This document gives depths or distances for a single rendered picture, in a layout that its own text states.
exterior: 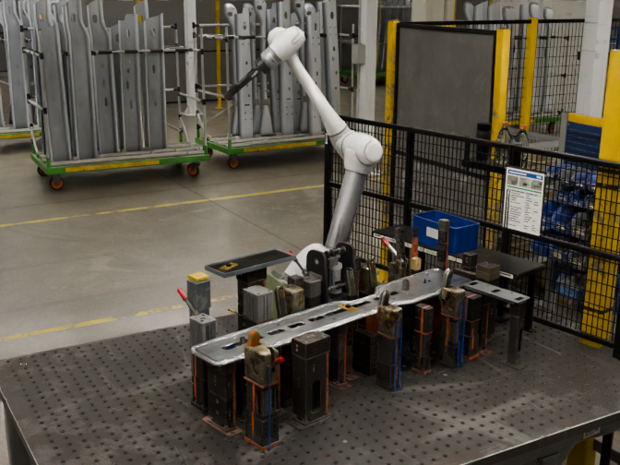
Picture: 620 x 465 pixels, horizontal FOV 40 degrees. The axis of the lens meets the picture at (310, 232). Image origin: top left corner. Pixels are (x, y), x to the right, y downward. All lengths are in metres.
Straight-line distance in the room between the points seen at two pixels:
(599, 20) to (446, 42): 2.06
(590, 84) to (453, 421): 4.84
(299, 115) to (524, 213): 7.98
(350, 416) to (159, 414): 0.71
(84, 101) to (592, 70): 5.49
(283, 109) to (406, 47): 5.30
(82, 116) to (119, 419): 7.03
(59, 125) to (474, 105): 5.59
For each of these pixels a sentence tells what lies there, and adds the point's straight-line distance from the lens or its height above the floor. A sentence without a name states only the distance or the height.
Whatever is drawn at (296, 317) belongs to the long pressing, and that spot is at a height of 1.00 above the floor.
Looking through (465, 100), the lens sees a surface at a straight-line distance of 5.74.
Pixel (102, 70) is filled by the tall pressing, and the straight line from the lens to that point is 10.31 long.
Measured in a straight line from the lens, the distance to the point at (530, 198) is 4.01.
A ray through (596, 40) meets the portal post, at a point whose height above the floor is 1.82.
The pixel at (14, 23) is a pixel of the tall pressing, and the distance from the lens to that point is 12.37.
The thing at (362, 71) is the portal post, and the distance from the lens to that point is 10.34.
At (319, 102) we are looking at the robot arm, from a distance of 3.98.
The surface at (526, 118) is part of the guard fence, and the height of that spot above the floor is 1.19.
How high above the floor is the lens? 2.25
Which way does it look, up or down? 16 degrees down
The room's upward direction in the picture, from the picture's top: 1 degrees clockwise
